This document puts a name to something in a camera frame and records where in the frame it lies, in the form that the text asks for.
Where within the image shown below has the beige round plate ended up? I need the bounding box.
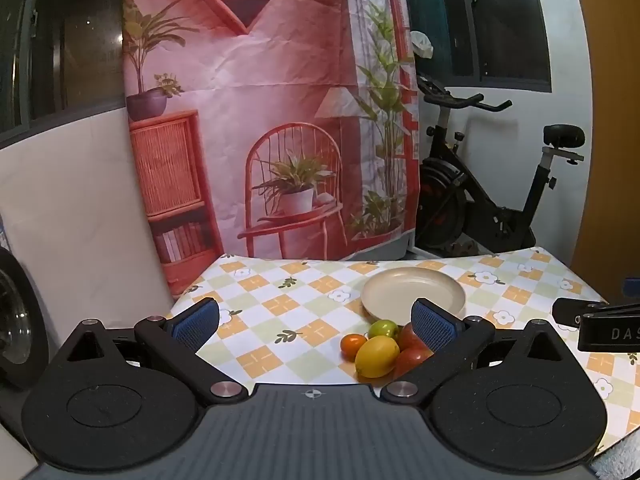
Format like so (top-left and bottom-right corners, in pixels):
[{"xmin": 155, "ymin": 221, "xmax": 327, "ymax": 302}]
[{"xmin": 361, "ymin": 266, "xmax": 467, "ymax": 328}]

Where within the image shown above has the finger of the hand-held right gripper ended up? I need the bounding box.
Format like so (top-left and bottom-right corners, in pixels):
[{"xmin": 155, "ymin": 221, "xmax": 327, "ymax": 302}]
[{"xmin": 554, "ymin": 297, "xmax": 640, "ymax": 329}]

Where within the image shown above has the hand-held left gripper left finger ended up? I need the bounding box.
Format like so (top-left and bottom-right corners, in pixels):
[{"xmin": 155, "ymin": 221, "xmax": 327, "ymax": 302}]
[{"xmin": 54, "ymin": 297, "xmax": 250, "ymax": 407}]

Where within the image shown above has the pink printed backdrop cloth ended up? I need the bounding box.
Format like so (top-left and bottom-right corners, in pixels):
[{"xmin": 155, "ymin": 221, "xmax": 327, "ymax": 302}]
[{"xmin": 122, "ymin": 0, "xmax": 418, "ymax": 296}]

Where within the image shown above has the black exercise bike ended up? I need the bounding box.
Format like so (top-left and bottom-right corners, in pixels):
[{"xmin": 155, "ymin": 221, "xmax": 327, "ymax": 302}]
[{"xmin": 415, "ymin": 75, "xmax": 586, "ymax": 257}]

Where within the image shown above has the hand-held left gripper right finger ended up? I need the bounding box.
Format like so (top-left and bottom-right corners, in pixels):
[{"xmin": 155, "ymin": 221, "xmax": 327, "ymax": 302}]
[{"xmin": 382, "ymin": 298, "xmax": 576, "ymax": 406}]

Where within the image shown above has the small orange mandarin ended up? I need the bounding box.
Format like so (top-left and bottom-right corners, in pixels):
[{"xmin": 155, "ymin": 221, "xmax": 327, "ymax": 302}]
[{"xmin": 340, "ymin": 334, "xmax": 368, "ymax": 361}]

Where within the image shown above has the yellow lemon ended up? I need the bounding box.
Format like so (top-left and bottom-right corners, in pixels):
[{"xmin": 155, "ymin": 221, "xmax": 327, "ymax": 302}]
[{"xmin": 355, "ymin": 335, "xmax": 401, "ymax": 379}]

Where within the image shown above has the dark window with grey frame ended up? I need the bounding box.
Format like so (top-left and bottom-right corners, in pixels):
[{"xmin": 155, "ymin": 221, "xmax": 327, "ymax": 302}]
[
  {"xmin": 0, "ymin": 0, "xmax": 126, "ymax": 147},
  {"xmin": 400, "ymin": 0, "xmax": 553, "ymax": 93}
]

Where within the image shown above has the dark red apple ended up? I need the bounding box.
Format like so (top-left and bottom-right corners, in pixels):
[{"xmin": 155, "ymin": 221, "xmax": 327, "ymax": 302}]
[{"xmin": 397, "ymin": 322, "xmax": 426, "ymax": 352}]

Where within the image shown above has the wooden door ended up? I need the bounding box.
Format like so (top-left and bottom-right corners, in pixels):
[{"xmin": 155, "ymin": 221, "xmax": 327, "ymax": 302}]
[{"xmin": 570, "ymin": 0, "xmax": 640, "ymax": 301}]

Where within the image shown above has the white plastic bag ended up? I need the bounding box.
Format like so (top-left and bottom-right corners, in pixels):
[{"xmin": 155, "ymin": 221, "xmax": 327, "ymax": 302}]
[{"xmin": 410, "ymin": 30, "xmax": 435, "ymax": 59}]

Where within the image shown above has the green apple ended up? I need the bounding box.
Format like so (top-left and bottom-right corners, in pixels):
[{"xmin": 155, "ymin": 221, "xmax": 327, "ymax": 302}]
[{"xmin": 368, "ymin": 319, "xmax": 400, "ymax": 341}]

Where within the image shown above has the checkered floral tablecloth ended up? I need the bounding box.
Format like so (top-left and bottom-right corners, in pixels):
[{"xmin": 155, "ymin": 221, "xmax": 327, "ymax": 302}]
[{"xmin": 170, "ymin": 246, "xmax": 640, "ymax": 466}]

